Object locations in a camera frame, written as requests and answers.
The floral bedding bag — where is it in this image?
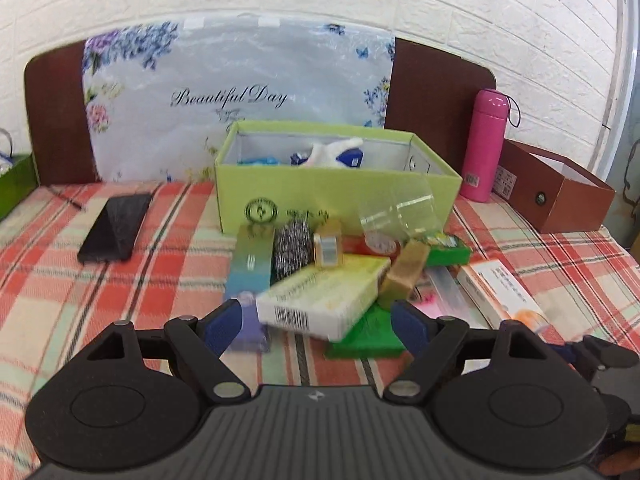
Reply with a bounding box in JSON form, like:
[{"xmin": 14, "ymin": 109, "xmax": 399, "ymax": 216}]
[{"xmin": 82, "ymin": 22, "xmax": 396, "ymax": 183}]

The black smartphone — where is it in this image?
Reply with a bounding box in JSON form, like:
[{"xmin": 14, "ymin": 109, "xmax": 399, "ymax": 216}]
[{"xmin": 77, "ymin": 192, "xmax": 153, "ymax": 264}]

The white yellow box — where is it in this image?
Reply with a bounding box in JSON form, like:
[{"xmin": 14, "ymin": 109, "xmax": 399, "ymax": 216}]
[{"xmin": 256, "ymin": 254, "xmax": 392, "ymax": 342}]

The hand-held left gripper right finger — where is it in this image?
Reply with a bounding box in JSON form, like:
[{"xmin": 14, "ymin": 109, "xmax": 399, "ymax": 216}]
[{"xmin": 385, "ymin": 300, "xmax": 556, "ymax": 403}]

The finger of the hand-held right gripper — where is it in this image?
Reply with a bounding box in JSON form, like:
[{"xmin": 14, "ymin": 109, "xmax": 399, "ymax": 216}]
[{"xmin": 549, "ymin": 336, "xmax": 640, "ymax": 373}]

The clear plastic cup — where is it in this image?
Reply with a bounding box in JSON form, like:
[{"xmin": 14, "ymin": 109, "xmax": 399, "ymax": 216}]
[{"xmin": 359, "ymin": 176, "xmax": 443, "ymax": 248}]

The brown cardboard box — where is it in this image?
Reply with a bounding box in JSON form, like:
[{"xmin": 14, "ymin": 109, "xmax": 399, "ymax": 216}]
[{"xmin": 492, "ymin": 139, "xmax": 617, "ymax": 234}]

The tape roll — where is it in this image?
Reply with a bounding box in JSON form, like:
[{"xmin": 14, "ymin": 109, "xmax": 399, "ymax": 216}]
[{"xmin": 313, "ymin": 220, "xmax": 344, "ymax": 267}]

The light green cardboard box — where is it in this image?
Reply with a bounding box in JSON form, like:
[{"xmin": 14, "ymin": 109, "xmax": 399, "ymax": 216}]
[{"xmin": 215, "ymin": 121, "xmax": 463, "ymax": 236}]

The white blue item in box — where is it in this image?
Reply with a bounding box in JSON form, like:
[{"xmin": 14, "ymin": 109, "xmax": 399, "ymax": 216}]
[{"xmin": 305, "ymin": 137, "xmax": 363, "ymax": 168}]

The flat green box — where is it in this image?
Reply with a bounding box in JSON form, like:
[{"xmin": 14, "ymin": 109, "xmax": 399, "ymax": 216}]
[{"xmin": 325, "ymin": 305, "xmax": 408, "ymax": 359}]

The pink thermos bottle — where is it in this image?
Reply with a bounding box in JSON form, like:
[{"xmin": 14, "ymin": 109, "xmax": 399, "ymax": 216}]
[{"xmin": 460, "ymin": 88, "xmax": 521, "ymax": 202}]

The green snack packet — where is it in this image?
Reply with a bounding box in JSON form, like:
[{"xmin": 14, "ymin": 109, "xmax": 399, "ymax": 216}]
[{"xmin": 422, "ymin": 232, "xmax": 472, "ymax": 267}]

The steel wool scrubber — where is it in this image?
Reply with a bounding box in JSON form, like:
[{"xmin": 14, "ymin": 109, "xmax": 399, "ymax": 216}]
[{"xmin": 270, "ymin": 219, "xmax": 315, "ymax": 281}]

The brown soap bar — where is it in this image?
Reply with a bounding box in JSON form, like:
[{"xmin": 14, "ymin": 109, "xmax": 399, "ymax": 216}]
[{"xmin": 377, "ymin": 240, "xmax": 431, "ymax": 311}]

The plaid blanket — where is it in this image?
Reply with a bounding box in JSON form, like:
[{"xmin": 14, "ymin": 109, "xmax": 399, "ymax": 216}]
[{"xmin": 0, "ymin": 180, "xmax": 640, "ymax": 480}]

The thin black cable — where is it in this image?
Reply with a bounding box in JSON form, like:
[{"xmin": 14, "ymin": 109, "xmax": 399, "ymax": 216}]
[{"xmin": 47, "ymin": 185, "xmax": 86, "ymax": 211}]

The clear plastic case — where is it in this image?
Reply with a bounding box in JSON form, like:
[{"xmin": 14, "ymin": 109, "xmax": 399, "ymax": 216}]
[{"xmin": 420, "ymin": 265, "xmax": 491, "ymax": 328}]

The brown wooden headboard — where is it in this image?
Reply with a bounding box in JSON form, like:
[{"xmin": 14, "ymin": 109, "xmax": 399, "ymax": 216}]
[{"xmin": 24, "ymin": 37, "xmax": 498, "ymax": 186}]

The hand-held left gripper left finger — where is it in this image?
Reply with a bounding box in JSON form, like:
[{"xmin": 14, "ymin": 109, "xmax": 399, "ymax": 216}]
[{"xmin": 85, "ymin": 299, "xmax": 251, "ymax": 403}]

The orange white box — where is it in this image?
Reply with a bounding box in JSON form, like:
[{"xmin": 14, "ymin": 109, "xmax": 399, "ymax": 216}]
[{"xmin": 457, "ymin": 259, "xmax": 548, "ymax": 333}]

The dark green box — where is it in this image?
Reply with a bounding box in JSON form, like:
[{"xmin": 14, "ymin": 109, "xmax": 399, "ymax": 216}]
[{"xmin": 0, "ymin": 130, "xmax": 40, "ymax": 221}]

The gradient green purple box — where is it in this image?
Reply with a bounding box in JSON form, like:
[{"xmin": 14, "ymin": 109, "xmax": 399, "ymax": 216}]
[{"xmin": 223, "ymin": 224, "xmax": 276, "ymax": 353}]

